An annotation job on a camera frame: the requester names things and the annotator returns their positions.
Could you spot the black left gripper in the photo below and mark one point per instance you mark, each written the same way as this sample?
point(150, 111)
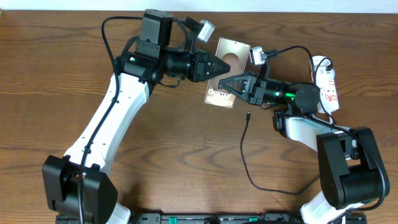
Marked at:
point(206, 62)

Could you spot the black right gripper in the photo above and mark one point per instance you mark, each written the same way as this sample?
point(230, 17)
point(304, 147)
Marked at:
point(249, 83)

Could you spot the gold Galaxy smartphone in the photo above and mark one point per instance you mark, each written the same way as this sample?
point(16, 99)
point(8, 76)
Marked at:
point(236, 55)

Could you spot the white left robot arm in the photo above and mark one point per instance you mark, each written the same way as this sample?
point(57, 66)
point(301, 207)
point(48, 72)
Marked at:
point(77, 184)

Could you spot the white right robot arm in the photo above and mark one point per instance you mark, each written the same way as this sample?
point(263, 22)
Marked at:
point(351, 171)

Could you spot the white USB charger plug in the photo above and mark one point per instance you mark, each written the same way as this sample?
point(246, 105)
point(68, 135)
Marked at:
point(327, 71)

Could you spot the white power strip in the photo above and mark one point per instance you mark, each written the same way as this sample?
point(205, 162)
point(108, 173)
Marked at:
point(328, 94)

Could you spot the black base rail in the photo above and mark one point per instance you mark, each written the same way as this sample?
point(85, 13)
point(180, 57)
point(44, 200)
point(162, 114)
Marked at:
point(268, 217)

